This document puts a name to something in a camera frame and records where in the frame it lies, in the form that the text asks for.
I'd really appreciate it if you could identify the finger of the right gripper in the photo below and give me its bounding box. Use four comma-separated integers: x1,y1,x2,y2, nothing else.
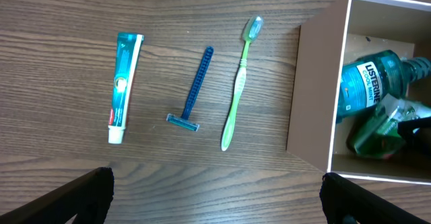
397,117,430,155

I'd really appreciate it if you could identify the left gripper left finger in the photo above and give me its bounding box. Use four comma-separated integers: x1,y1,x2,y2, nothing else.
1,167,114,223

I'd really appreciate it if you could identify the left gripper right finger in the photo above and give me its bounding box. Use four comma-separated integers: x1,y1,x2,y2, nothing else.
319,172,428,224

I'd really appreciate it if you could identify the green floss packet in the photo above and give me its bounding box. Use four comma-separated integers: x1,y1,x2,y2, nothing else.
348,94,431,160

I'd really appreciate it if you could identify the blue mouthwash bottle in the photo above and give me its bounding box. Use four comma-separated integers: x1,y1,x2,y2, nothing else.
336,50,430,123

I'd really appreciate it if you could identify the blue disposable razor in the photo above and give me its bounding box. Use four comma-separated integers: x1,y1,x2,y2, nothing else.
166,46,214,132

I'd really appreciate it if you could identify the teal toothpaste tube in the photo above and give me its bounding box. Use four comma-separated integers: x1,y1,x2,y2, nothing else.
108,32,144,145

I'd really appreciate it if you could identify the green toothbrush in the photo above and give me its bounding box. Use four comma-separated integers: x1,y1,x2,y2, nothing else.
221,15,264,151

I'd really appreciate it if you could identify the white cardboard box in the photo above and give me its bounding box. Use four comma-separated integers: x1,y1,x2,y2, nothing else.
287,0,430,185

